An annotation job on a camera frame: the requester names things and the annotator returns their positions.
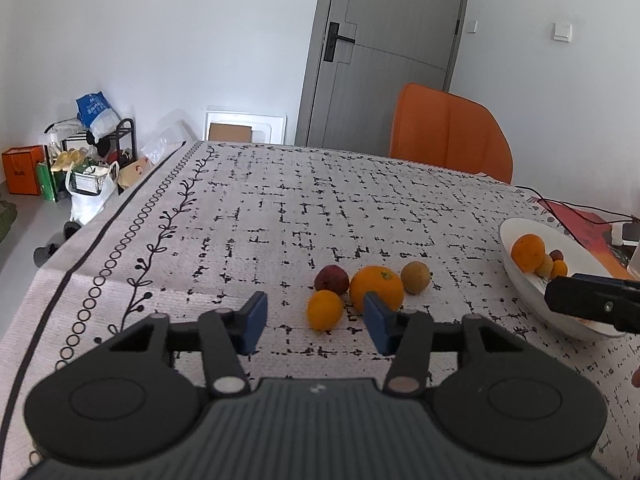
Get patterned white tablecloth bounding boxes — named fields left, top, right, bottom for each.
left=1, top=142, right=639, bottom=479

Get brown green kiwi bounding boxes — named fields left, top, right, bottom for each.
left=400, top=261, right=432, bottom=295

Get white light switch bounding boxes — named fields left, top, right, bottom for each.
left=552, top=22, right=574, bottom=44

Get blue white bag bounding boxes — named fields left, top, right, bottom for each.
left=76, top=92, right=120, bottom=140

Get black door handle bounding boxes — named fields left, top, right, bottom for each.
left=323, top=22, right=355, bottom=63

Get white framed board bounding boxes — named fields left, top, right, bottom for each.
left=203, top=110, right=286, bottom=145

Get small tangerine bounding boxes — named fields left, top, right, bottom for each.
left=306, top=289, right=344, bottom=332
left=550, top=260, right=568, bottom=280

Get green paper bag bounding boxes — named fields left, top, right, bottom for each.
left=36, top=162, right=58, bottom=202

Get orange cartoon mat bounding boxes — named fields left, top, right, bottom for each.
left=536, top=198, right=634, bottom=278

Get orange chair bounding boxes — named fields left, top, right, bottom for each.
left=390, top=82, right=513, bottom=184

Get dark red plum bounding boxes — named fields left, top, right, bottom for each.
left=549, top=249, right=564, bottom=261

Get white plastic bag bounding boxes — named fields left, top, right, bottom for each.
left=64, top=162, right=119, bottom=226

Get white oval plate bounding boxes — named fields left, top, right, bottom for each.
left=499, top=218, right=624, bottom=341

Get grey slippers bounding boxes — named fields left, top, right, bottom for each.
left=32, top=221, right=81, bottom=268

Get large orange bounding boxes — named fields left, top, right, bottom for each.
left=511, top=233, right=546, bottom=273

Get grey door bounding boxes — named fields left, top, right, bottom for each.
left=295, top=0, right=466, bottom=156

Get black usb cable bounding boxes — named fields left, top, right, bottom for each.
left=514, top=185, right=640, bottom=226

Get white charger block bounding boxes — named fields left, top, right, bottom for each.
left=611, top=222, right=640, bottom=247

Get black metal rack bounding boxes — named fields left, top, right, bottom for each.
left=39, top=118, right=137, bottom=201

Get orange gift bag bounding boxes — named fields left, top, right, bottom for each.
left=1, top=145, right=44, bottom=196

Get medium orange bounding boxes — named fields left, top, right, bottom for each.
left=349, top=266, right=405, bottom=314

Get person's right hand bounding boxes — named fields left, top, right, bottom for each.
left=631, top=367, right=640, bottom=388

